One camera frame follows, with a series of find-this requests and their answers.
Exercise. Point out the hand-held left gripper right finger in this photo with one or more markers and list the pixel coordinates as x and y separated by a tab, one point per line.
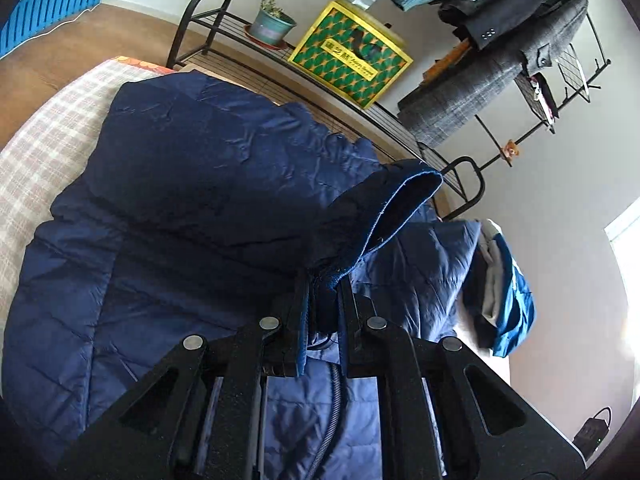
345	332

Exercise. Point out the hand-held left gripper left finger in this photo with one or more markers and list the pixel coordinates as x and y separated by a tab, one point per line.
301	330

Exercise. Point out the navy blue puffer jacket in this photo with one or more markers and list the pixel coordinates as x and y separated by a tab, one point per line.
210	240

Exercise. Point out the blue white folded clothes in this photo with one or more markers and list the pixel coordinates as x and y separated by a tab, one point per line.
505	290

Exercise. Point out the black metal clothes rack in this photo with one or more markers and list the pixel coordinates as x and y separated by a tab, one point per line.
350	85

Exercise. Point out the small brown toy figure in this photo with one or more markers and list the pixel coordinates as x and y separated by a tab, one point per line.
510	150

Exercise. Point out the black power adapter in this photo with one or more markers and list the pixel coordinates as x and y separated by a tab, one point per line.
590	432

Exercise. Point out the yellow green patterned box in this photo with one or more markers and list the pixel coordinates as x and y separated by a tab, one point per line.
351	57

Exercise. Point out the grey plaid coat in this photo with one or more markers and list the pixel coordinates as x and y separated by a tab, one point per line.
495	70

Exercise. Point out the potted plant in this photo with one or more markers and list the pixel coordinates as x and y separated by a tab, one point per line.
271	22

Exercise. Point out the plaid bed sheet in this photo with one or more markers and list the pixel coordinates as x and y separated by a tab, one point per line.
45	145

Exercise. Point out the dark grey blazer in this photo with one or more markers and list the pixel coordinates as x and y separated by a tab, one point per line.
505	2

